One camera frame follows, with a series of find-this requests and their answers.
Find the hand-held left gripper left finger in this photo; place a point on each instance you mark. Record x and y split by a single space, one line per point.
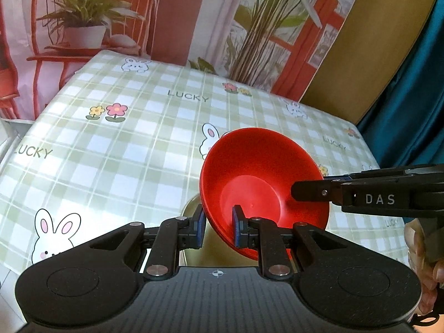
199 227

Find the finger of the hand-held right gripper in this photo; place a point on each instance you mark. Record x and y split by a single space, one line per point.
312 190
367 173

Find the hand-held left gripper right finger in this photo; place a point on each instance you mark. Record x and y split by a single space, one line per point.
237 227

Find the red bowl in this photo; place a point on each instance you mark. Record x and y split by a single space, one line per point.
249 166

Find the person's right hand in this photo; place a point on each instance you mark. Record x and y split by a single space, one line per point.
428 281

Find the teal curtain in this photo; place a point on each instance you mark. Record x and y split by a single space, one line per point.
409 93

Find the green checked rabbit tablecloth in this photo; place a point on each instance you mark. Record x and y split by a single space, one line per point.
138 138

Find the printed backdrop cloth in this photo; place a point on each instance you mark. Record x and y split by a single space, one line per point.
194 14

